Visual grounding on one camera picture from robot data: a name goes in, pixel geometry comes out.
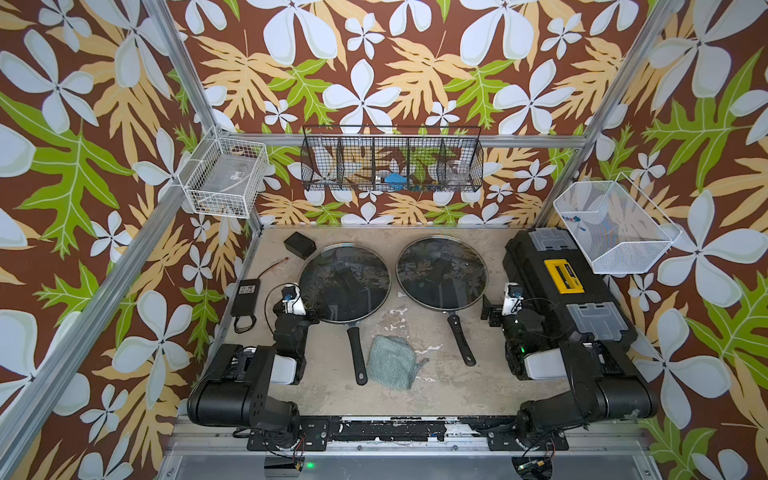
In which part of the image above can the blue object in basket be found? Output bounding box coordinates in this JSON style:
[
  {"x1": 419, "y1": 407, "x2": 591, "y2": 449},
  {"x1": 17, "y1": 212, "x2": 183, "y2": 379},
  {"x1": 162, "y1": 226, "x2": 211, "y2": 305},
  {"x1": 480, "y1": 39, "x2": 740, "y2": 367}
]
[{"x1": 384, "y1": 173, "x2": 407, "y2": 192}]

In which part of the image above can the black power adapter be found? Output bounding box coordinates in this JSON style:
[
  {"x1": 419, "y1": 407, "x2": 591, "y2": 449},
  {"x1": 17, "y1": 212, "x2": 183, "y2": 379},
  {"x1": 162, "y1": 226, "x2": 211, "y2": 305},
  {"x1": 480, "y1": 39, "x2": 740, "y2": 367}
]
[{"x1": 230, "y1": 279, "x2": 261, "y2": 334}]

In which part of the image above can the black wire basket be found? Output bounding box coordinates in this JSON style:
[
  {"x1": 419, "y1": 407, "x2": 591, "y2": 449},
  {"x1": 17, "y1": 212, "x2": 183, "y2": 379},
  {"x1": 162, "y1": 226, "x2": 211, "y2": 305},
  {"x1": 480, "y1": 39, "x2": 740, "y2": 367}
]
[{"x1": 298, "y1": 125, "x2": 485, "y2": 192}]

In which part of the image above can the green microfibre cloth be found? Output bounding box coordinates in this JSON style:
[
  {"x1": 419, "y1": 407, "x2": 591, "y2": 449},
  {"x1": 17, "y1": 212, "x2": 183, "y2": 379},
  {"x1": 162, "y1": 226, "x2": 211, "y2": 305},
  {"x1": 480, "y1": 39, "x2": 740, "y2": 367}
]
[{"x1": 367, "y1": 335, "x2": 429, "y2": 391}]

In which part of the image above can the right black frying pan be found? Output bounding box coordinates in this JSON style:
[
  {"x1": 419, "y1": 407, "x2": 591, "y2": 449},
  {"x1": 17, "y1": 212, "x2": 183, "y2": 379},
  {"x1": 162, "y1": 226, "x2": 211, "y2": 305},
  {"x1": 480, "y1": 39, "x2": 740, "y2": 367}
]
[{"x1": 417, "y1": 301, "x2": 476, "y2": 367}]

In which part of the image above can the glass pot lid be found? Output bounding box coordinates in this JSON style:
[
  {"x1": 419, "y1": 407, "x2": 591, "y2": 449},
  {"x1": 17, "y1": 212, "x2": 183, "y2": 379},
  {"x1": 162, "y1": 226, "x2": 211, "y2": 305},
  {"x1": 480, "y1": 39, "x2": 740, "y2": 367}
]
[
  {"x1": 298, "y1": 243, "x2": 392, "y2": 324},
  {"x1": 396, "y1": 235, "x2": 489, "y2": 311}
]

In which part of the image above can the small black box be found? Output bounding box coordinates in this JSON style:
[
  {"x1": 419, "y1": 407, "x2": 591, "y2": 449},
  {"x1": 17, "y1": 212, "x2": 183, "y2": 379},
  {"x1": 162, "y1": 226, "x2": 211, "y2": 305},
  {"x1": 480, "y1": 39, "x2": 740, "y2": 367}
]
[{"x1": 284, "y1": 232, "x2": 317, "y2": 260}]

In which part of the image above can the black tool case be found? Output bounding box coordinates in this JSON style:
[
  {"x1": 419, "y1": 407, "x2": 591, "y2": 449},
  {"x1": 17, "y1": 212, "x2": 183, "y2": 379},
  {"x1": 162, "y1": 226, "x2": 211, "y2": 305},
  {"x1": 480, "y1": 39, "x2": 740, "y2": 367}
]
[{"x1": 503, "y1": 228, "x2": 637, "y2": 352}]

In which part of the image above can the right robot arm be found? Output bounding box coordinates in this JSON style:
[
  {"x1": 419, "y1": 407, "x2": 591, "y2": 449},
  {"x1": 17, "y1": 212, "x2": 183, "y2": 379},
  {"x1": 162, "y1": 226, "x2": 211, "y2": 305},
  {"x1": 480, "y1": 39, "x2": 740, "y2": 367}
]
[{"x1": 481, "y1": 283, "x2": 659, "y2": 445}]

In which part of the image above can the white wire basket left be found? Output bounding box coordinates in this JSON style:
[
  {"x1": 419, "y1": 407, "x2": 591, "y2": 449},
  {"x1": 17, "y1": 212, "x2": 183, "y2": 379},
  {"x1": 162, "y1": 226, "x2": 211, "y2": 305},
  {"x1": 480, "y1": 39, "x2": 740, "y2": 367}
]
[{"x1": 180, "y1": 128, "x2": 270, "y2": 219}]

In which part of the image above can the white mesh basket right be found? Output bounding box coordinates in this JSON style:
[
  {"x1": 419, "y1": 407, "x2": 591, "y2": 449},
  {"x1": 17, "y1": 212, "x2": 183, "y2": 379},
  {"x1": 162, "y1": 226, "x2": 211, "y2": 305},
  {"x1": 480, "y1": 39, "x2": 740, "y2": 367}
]
[{"x1": 554, "y1": 173, "x2": 683, "y2": 276}]

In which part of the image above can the black frying pan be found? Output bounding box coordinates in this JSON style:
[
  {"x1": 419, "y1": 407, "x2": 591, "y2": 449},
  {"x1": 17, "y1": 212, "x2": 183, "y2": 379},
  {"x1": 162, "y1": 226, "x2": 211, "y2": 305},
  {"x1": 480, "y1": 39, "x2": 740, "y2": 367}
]
[
  {"x1": 417, "y1": 301, "x2": 476, "y2": 367},
  {"x1": 320, "y1": 313, "x2": 372, "y2": 386}
]

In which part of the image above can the left black frying pan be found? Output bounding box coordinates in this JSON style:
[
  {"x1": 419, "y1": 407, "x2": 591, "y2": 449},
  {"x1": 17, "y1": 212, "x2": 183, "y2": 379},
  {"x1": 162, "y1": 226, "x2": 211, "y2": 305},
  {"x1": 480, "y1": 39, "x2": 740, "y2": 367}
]
[{"x1": 320, "y1": 313, "x2": 372, "y2": 386}]

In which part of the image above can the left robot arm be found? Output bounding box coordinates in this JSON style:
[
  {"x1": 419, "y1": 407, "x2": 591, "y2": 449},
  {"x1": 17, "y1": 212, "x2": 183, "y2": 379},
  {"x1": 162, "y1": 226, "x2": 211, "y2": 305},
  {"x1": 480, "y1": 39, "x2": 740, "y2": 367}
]
[{"x1": 187, "y1": 283, "x2": 319, "y2": 436}]

